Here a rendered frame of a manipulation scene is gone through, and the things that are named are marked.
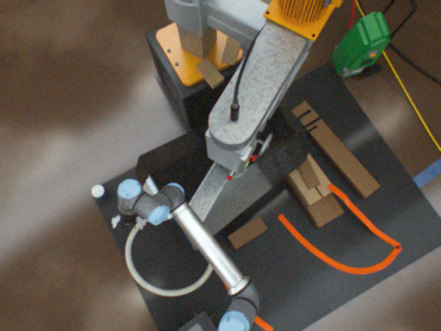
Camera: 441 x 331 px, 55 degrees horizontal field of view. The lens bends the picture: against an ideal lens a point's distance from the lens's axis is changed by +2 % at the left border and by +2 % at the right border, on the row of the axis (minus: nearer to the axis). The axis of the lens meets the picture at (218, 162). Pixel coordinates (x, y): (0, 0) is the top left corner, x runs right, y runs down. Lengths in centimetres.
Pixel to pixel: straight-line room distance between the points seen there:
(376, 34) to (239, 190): 166
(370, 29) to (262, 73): 175
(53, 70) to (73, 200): 123
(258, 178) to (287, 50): 105
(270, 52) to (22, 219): 259
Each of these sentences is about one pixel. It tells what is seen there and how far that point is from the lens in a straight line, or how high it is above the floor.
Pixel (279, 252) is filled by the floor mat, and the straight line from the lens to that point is 349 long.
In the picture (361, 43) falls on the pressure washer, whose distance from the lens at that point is 365.
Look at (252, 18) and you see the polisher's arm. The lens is 243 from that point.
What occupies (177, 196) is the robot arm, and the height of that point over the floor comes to 172.
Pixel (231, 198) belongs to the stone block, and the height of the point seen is 71.
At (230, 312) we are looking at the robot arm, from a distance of 179.
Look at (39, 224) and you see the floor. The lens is 380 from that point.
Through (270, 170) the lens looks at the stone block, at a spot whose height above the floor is 71.
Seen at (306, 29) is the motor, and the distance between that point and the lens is 214.
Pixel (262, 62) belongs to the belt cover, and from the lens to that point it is 205.
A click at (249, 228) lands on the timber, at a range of 336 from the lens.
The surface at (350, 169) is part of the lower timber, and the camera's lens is 364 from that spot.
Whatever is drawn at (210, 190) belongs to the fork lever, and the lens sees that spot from 246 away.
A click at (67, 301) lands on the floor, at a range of 368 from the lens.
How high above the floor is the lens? 347
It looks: 75 degrees down
